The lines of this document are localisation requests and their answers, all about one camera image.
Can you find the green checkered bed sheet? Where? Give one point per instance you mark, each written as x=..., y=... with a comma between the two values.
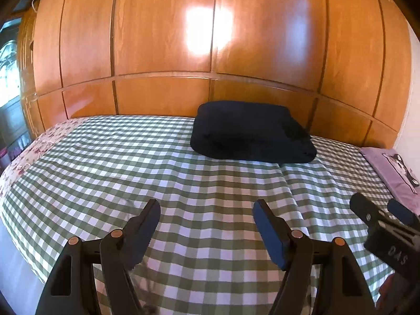
x=206, y=255

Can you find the floral bed sheet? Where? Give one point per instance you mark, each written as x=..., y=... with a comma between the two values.
x=35, y=151

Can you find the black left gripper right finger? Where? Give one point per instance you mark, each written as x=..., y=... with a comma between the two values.
x=342, y=288

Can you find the purple cat pillow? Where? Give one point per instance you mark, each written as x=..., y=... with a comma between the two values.
x=395, y=174

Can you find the black embroidered pants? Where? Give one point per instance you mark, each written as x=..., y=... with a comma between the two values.
x=252, y=132

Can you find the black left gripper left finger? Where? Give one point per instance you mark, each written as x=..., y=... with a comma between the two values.
x=70, y=288

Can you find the person right hand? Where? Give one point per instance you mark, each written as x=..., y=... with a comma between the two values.
x=384, y=291

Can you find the wooden wardrobe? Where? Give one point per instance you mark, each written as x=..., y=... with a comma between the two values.
x=342, y=67

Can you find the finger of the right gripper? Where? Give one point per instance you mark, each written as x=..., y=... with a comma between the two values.
x=403, y=214
x=367, y=211

